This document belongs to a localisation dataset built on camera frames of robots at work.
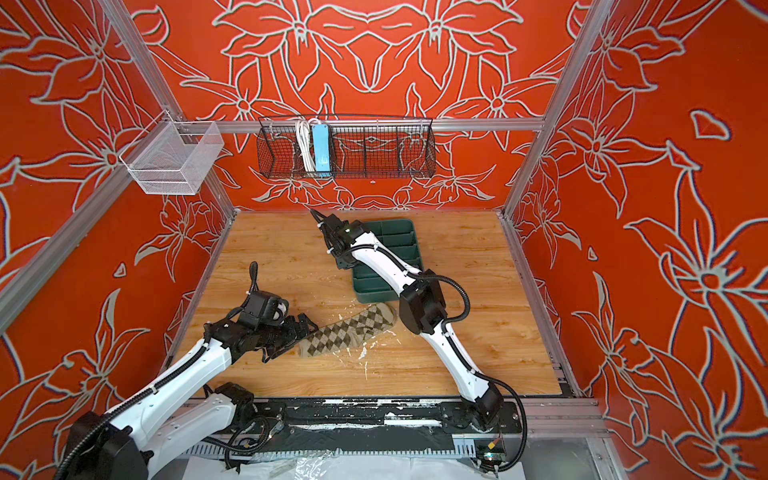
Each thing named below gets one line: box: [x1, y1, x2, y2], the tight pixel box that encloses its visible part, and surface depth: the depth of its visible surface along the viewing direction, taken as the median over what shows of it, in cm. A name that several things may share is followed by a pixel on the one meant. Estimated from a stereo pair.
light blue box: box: [312, 124, 331, 172], surface depth 92 cm
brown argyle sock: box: [299, 302, 395, 357], surface depth 88 cm
